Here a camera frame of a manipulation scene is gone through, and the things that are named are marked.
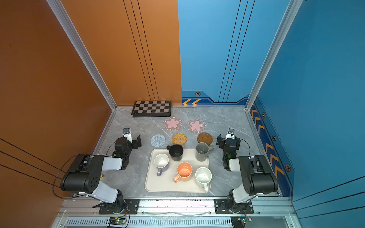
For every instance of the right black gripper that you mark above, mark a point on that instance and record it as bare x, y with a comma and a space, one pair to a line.
221, 142

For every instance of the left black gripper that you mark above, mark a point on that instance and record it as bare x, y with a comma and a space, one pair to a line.
135, 142

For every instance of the brown wooden round coaster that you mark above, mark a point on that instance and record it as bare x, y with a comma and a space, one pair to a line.
205, 138

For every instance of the blue woven round coaster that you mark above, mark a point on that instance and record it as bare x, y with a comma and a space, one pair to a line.
158, 140

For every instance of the pink flower coaster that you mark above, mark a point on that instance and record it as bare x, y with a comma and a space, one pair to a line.
196, 126
172, 124

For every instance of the purple mug white inside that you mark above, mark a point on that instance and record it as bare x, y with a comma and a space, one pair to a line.
161, 162

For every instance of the tan rattan round coaster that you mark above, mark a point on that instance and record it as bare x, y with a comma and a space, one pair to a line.
179, 138

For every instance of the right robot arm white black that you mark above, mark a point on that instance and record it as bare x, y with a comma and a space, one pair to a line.
256, 175

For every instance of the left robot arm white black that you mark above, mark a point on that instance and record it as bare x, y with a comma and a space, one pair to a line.
84, 177

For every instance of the grey mug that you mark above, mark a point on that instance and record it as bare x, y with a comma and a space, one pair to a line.
202, 151

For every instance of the brown white chessboard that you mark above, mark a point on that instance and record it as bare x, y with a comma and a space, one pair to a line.
152, 109

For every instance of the black mug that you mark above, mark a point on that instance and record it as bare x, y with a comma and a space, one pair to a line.
175, 151

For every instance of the orange pink mug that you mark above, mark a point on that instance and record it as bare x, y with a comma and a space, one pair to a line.
184, 172

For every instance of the green circuit board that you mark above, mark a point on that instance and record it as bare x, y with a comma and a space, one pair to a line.
117, 222

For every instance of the right small circuit board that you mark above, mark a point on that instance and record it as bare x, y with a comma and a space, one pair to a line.
240, 222

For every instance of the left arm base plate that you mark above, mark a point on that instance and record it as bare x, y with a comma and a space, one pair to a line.
130, 207

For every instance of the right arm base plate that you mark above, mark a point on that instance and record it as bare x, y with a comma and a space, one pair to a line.
223, 206

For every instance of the aluminium rail frame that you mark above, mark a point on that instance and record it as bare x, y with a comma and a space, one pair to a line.
179, 212

